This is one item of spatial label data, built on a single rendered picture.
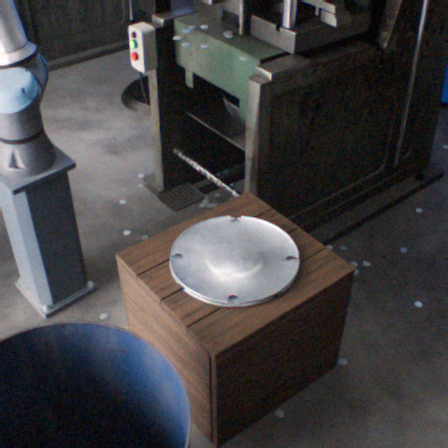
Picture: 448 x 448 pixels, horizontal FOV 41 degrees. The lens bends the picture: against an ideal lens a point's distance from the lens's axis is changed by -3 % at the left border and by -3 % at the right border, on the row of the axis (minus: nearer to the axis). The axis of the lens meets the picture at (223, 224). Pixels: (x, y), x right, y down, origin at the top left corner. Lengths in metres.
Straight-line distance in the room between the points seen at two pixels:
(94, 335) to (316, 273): 0.52
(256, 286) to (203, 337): 0.17
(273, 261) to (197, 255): 0.17
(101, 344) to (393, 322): 0.93
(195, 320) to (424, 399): 0.67
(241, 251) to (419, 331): 0.63
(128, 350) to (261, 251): 0.44
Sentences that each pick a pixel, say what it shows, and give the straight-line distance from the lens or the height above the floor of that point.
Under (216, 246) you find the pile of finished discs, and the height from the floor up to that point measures 0.37.
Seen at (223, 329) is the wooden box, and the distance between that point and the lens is 1.25.
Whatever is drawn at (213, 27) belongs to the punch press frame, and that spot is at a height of 0.65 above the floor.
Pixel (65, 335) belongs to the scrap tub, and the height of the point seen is 0.45.
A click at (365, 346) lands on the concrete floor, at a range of 1.72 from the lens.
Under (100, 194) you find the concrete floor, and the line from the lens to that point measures 2.23.
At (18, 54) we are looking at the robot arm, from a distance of 1.59.
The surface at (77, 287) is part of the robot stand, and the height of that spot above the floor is 0.04.
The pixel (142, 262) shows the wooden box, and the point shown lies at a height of 0.35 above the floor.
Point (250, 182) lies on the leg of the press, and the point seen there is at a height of 0.31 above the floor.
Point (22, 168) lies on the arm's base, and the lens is 1.55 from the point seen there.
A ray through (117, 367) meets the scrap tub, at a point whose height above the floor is 0.37.
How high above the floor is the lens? 1.29
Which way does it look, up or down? 39 degrees down
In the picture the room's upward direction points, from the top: straight up
